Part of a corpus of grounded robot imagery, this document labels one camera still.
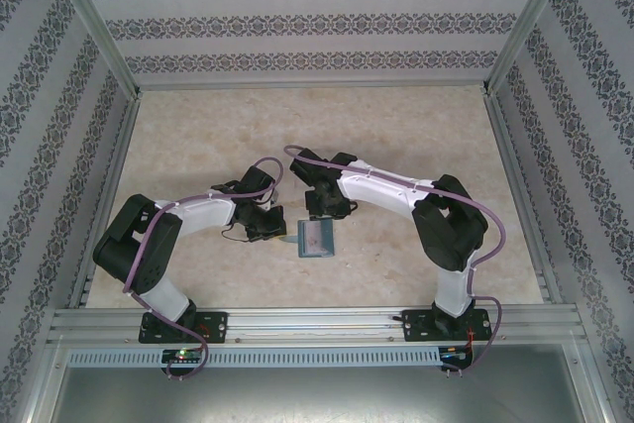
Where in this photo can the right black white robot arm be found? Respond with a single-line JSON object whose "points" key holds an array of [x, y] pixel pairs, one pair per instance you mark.
{"points": [[381, 190]]}

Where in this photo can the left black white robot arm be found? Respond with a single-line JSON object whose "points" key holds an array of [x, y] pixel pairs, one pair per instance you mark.
{"points": [[203, 210]]}

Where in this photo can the teal card holder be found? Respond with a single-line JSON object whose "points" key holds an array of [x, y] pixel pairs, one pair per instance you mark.
{"points": [[317, 241]]}

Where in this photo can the aluminium crossbar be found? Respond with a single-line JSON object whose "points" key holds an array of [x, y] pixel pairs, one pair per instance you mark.
{"points": [[312, 86]]}

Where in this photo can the controller board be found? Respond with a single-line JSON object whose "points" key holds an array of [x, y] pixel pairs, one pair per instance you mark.
{"points": [[183, 355], [453, 354]]}

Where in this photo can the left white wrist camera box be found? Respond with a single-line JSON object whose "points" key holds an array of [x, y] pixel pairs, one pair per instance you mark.
{"points": [[275, 200]]}

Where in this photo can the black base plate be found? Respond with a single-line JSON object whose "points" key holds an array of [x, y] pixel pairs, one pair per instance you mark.
{"points": [[421, 326], [213, 326]]}

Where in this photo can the grey metal panel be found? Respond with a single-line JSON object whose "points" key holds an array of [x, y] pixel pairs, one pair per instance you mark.
{"points": [[317, 398]]}

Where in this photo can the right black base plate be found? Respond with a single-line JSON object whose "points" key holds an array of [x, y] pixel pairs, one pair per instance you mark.
{"points": [[421, 326]]}

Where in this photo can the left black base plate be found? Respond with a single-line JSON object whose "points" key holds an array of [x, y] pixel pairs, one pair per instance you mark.
{"points": [[213, 326]]}

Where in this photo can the aluminium mounting rail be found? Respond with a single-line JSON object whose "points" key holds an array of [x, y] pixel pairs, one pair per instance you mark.
{"points": [[317, 326]]}

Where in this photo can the right controller board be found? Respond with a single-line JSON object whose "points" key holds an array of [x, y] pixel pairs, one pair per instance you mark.
{"points": [[453, 354]]}

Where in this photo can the aluminium frame post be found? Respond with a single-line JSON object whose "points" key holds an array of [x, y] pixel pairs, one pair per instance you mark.
{"points": [[532, 17], [89, 17]]}

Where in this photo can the left controller board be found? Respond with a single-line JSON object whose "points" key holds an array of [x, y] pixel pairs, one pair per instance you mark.
{"points": [[183, 355]]}

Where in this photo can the aluminium side rail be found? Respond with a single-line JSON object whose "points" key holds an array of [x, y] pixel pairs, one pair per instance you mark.
{"points": [[506, 145], [117, 165]]}

